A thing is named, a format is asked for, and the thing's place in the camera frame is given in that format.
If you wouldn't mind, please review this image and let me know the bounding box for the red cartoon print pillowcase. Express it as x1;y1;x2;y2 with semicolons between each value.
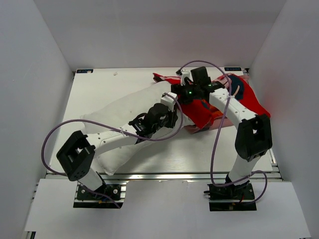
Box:
152;72;271;135

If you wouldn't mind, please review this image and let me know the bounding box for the white pillow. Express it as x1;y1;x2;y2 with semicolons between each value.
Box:
79;81;195;176

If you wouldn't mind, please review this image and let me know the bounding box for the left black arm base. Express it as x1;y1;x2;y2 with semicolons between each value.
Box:
73;182;126;209

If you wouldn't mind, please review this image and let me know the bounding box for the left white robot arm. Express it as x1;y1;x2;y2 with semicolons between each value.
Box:
56;103;178;199

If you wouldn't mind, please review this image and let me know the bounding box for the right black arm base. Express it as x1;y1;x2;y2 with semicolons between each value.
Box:
203;182;257;212

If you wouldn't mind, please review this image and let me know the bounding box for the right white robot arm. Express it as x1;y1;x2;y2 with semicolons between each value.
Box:
171;67;272;199

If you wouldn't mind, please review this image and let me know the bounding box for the blue label sticker right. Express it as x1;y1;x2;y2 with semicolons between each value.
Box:
224;67;242;72

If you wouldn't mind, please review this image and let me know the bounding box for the blue label sticker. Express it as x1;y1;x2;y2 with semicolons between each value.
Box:
76;69;94;74
224;67;242;72

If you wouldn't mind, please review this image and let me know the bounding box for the blue label sticker left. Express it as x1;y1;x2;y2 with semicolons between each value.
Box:
76;69;94;74

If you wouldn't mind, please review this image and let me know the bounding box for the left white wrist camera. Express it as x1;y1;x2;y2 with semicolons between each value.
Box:
160;92;177;112

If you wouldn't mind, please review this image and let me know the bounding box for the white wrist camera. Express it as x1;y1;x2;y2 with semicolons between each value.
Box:
160;92;177;112
176;70;190;86

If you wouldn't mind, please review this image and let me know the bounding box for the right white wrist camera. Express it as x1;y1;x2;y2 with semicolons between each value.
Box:
176;70;190;86

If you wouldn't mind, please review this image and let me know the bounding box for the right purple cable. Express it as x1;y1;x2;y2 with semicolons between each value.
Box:
175;59;269;205

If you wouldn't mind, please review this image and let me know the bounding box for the purple cable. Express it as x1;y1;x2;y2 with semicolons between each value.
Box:
40;93;184;209
175;59;269;205

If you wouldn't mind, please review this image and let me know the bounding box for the aluminium table frame rail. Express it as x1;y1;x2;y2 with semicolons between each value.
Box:
45;171;282;180

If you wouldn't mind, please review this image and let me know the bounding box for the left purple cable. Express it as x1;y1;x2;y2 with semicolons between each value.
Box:
40;93;184;209

